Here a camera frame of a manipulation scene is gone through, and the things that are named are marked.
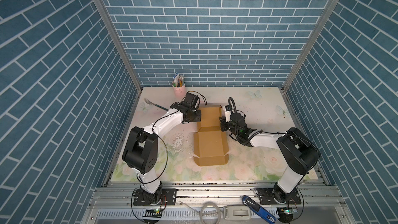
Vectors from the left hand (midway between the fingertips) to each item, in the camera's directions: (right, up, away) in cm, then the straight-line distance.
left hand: (198, 116), depth 91 cm
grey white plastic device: (+18, -41, -23) cm, 51 cm away
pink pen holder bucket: (-15, +16, +16) cm, 27 cm away
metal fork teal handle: (-35, +7, +21) cm, 41 cm away
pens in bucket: (-15, +23, +13) cm, 31 cm away
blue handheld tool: (+28, -38, -25) cm, 54 cm away
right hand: (+12, 0, +1) cm, 12 cm away
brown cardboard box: (+6, -15, 0) cm, 17 cm away
